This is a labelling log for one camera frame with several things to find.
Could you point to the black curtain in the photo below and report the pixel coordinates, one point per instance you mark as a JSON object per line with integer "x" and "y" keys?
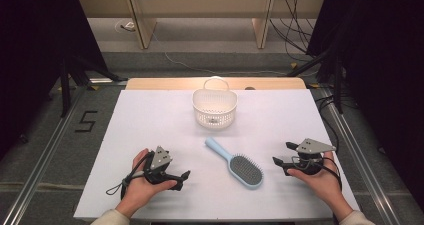
{"x": 33, "y": 51}
{"x": 383, "y": 68}

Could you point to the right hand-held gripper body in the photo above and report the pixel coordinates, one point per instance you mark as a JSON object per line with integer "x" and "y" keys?
{"x": 313, "y": 146}

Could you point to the white table cover board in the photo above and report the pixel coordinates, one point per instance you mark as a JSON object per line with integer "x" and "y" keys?
{"x": 150, "y": 125}

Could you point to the black metal stand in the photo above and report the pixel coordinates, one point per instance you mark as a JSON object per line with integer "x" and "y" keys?
{"x": 68, "y": 85}
{"x": 336, "y": 81}

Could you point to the person's right hand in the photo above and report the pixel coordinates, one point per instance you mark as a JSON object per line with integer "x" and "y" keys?
{"x": 321, "y": 185}

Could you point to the white plastic basket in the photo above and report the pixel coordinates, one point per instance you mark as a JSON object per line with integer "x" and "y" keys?
{"x": 215, "y": 110}

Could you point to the round floor outlet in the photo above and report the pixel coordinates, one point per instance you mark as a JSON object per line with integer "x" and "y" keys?
{"x": 126, "y": 26}

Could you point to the metal floor rail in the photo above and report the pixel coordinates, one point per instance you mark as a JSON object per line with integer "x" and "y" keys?
{"x": 360, "y": 158}
{"x": 43, "y": 158}

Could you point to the person's left hand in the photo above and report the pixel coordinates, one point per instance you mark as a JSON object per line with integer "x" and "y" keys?
{"x": 140, "y": 190}

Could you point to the light blue hairbrush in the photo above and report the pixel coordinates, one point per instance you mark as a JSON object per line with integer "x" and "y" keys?
{"x": 245, "y": 170}

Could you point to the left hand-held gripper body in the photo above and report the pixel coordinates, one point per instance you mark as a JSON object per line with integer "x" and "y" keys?
{"x": 160, "y": 158}

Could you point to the beige wooden desk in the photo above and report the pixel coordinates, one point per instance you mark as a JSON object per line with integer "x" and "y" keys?
{"x": 200, "y": 5}

